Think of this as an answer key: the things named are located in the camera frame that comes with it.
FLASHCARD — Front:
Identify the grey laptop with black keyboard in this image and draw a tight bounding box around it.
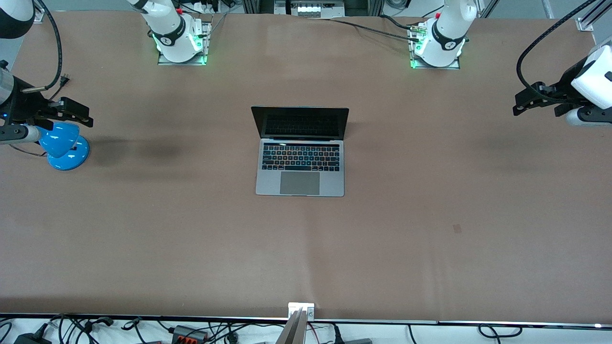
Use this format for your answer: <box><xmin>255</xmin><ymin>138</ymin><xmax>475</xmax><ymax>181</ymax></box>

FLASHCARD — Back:
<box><xmin>251</xmin><ymin>106</ymin><xmax>350</xmax><ymax>197</ymax></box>

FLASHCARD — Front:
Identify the blue desk lamp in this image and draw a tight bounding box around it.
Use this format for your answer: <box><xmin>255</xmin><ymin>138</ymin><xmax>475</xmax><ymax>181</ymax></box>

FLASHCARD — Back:
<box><xmin>37</xmin><ymin>122</ymin><xmax>90</xmax><ymax>171</ymax></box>

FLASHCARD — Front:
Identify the black power adapter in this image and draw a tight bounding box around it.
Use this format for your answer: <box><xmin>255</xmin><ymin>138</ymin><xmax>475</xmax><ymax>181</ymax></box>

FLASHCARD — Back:
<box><xmin>13</xmin><ymin>332</ymin><xmax>52</xmax><ymax>344</ymax></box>

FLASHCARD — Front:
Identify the white socket strip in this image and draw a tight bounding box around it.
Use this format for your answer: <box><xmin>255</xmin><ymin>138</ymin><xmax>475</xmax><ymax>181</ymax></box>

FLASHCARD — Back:
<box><xmin>296</xmin><ymin>4</ymin><xmax>334</xmax><ymax>18</ymax></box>

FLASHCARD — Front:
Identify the black orange connector block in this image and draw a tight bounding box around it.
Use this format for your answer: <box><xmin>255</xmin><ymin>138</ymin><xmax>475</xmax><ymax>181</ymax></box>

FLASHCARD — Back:
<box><xmin>171</xmin><ymin>325</ymin><xmax>209</xmax><ymax>343</ymax></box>

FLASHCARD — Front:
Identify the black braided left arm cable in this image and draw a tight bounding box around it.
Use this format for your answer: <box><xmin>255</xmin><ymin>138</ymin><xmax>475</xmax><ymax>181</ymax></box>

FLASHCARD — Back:
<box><xmin>516</xmin><ymin>0</ymin><xmax>598</xmax><ymax>103</ymax></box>

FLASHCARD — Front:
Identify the black lamp cord with plug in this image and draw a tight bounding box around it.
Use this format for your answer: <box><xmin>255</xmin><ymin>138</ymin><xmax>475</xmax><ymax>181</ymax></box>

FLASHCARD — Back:
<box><xmin>7</xmin><ymin>74</ymin><xmax>71</xmax><ymax>158</ymax></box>

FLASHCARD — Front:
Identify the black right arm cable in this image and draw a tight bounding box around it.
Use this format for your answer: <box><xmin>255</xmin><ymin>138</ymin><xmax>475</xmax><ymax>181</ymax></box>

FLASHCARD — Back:
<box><xmin>22</xmin><ymin>0</ymin><xmax>64</xmax><ymax>92</ymax></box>

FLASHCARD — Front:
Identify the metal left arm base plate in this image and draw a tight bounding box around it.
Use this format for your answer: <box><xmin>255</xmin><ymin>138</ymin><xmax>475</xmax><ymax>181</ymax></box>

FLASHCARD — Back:
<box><xmin>410</xmin><ymin>24</ymin><xmax>461</xmax><ymax>70</ymax></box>

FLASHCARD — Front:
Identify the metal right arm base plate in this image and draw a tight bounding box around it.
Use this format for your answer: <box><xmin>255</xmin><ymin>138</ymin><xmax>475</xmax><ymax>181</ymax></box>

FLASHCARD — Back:
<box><xmin>158</xmin><ymin>21</ymin><xmax>212</xmax><ymax>66</ymax></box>

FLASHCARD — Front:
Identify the short black curved cable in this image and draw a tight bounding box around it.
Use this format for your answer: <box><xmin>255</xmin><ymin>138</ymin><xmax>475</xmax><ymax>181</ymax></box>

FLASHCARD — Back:
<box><xmin>379</xmin><ymin>14</ymin><xmax>417</xmax><ymax>32</ymax></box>

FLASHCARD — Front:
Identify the long black table cable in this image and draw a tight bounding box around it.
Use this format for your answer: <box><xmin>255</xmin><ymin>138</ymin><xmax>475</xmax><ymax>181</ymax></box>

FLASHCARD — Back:
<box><xmin>310</xmin><ymin>17</ymin><xmax>420</xmax><ymax>43</ymax></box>

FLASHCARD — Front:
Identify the thin grey cable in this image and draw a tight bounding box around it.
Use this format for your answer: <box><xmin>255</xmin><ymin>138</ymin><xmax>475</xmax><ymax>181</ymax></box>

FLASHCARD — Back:
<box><xmin>209</xmin><ymin>11</ymin><xmax>229</xmax><ymax>35</ymax></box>

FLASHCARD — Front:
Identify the black cable clip connector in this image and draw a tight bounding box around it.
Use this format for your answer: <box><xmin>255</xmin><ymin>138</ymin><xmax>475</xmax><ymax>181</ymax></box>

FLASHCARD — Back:
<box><xmin>84</xmin><ymin>316</ymin><xmax>115</xmax><ymax>333</ymax></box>

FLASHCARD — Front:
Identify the aluminium frame rack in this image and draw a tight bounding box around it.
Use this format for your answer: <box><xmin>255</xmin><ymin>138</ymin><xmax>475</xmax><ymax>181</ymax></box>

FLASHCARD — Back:
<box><xmin>241</xmin><ymin>0</ymin><xmax>383</xmax><ymax>18</ymax></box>

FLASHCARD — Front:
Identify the black looped floor cable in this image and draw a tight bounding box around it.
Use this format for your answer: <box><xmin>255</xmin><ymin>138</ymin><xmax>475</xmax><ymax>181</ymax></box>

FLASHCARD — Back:
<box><xmin>478</xmin><ymin>324</ymin><xmax>523</xmax><ymax>339</ymax></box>

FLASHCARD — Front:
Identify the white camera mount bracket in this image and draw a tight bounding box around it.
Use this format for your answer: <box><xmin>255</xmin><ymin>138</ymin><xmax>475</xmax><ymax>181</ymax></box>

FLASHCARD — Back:
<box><xmin>275</xmin><ymin>302</ymin><xmax>315</xmax><ymax>344</ymax></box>

